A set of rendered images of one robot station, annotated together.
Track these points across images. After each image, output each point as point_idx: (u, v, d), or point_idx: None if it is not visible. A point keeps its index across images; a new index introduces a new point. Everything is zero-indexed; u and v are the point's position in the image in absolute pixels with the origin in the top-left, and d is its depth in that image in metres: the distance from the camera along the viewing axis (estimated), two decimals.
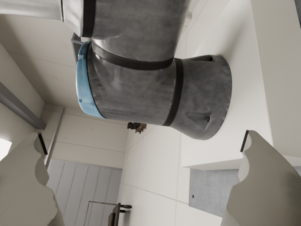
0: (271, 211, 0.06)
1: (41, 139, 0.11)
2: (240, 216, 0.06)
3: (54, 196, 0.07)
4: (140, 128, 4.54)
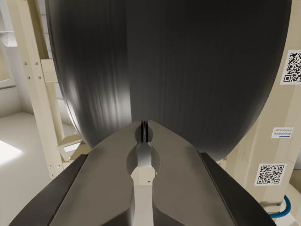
0: (187, 187, 0.07)
1: (142, 128, 0.12)
2: (168, 205, 0.07)
3: (133, 189, 0.07)
4: None
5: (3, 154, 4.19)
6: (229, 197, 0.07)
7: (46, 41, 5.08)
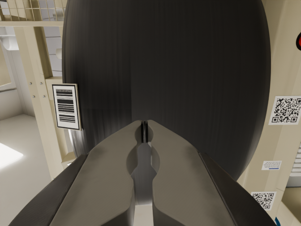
0: (187, 187, 0.07)
1: (142, 128, 0.12)
2: (168, 205, 0.07)
3: (133, 189, 0.07)
4: None
5: (5, 158, 4.23)
6: (229, 197, 0.07)
7: (47, 45, 5.12)
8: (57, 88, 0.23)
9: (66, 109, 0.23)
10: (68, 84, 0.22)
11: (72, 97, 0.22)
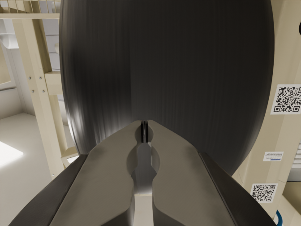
0: (187, 187, 0.07)
1: (142, 128, 0.12)
2: (168, 205, 0.07)
3: (133, 189, 0.07)
4: None
5: (5, 156, 4.23)
6: (229, 197, 0.07)
7: (46, 43, 5.10)
8: None
9: None
10: None
11: None
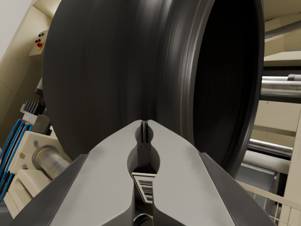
0: (187, 187, 0.07)
1: (142, 128, 0.12)
2: (168, 205, 0.07)
3: (132, 189, 0.07)
4: None
5: None
6: (229, 197, 0.07)
7: None
8: None
9: (151, 189, 0.22)
10: (152, 203, 0.24)
11: (145, 196, 0.24)
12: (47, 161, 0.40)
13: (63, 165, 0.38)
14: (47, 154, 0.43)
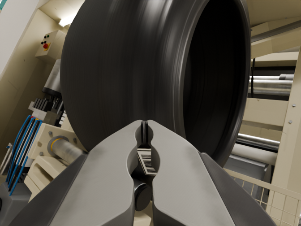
0: (187, 187, 0.07)
1: (142, 128, 0.12)
2: (168, 205, 0.07)
3: (132, 189, 0.07)
4: None
5: None
6: (229, 197, 0.07)
7: None
8: None
9: (151, 162, 0.29)
10: (151, 175, 0.31)
11: (146, 168, 0.30)
12: (62, 148, 0.47)
13: (76, 150, 0.44)
14: (61, 143, 0.49)
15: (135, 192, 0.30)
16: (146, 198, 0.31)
